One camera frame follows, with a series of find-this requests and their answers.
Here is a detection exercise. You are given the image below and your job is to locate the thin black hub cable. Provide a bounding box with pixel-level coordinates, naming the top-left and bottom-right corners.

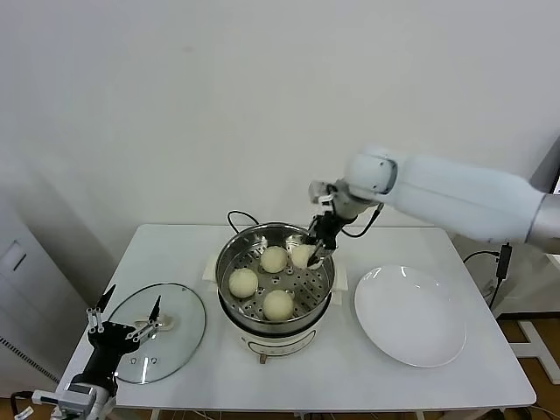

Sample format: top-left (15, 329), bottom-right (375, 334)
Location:
top-left (462, 250), bottom-right (500, 264)
top-left (488, 276), bottom-right (502, 310)

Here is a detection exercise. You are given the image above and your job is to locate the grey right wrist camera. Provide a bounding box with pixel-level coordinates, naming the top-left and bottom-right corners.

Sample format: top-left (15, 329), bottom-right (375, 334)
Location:
top-left (307, 179), bottom-right (338, 207)

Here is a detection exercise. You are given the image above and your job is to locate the white side desk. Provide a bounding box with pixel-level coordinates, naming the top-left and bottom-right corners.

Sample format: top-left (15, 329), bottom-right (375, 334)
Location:
top-left (515, 251), bottom-right (560, 377)

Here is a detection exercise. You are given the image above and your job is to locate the dark grey USB hub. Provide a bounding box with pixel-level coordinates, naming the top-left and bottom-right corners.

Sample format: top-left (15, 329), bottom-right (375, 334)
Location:
top-left (495, 242), bottom-right (513, 279)

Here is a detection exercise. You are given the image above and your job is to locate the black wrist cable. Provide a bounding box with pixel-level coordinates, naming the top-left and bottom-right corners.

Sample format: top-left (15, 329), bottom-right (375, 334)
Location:
top-left (10, 390), bottom-right (36, 410)
top-left (339, 203), bottom-right (385, 240)

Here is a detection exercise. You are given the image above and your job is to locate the large white plate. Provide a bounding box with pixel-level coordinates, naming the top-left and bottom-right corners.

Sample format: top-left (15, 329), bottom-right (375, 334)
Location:
top-left (353, 264), bottom-right (468, 368)

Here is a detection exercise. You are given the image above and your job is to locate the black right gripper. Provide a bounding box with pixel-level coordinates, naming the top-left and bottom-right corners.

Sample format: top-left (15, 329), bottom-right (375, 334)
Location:
top-left (304, 212), bottom-right (347, 269)

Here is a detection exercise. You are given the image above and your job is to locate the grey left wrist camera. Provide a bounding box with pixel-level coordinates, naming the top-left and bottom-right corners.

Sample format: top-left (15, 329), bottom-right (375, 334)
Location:
top-left (31, 381), bottom-right (100, 415)

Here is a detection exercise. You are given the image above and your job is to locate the steel steamer pot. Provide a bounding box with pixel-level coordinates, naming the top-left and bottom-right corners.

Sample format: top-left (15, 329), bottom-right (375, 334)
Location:
top-left (201, 255), bottom-right (350, 365)

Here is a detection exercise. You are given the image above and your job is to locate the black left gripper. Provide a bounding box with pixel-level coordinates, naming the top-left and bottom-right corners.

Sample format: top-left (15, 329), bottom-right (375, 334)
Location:
top-left (82, 284), bottom-right (162, 386)

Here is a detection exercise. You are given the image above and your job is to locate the stainless steel steamer basket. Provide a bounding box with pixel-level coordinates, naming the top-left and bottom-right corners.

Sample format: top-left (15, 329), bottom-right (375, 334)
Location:
top-left (215, 222), bottom-right (336, 327)

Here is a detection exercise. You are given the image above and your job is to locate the glass lid white handle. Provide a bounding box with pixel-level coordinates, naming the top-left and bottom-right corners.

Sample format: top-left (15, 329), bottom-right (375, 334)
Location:
top-left (106, 283), bottom-right (207, 385)

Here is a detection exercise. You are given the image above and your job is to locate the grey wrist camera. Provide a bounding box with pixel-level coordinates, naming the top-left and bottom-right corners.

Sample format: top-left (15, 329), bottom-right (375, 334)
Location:
top-left (307, 179), bottom-right (338, 207)
top-left (31, 381), bottom-right (100, 415)

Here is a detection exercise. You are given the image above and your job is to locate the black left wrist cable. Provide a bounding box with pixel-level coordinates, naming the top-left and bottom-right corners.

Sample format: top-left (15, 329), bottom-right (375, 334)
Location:
top-left (10, 390), bottom-right (36, 410)

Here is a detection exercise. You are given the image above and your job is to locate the black cooker power cord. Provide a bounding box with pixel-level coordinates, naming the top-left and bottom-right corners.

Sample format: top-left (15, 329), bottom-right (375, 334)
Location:
top-left (226, 210), bottom-right (263, 235)

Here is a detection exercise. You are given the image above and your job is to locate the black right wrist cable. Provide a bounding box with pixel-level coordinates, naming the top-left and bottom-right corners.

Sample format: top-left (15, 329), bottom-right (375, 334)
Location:
top-left (339, 203), bottom-right (385, 240)

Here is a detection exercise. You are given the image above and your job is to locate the white steamed baozi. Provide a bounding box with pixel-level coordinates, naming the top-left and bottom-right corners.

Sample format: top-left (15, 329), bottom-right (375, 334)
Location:
top-left (290, 243), bottom-right (319, 269)
top-left (227, 268), bottom-right (259, 300)
top-left (262, 289), bottom-right (294, 321)
top-left (260, 245), bottom-right (290, 275)

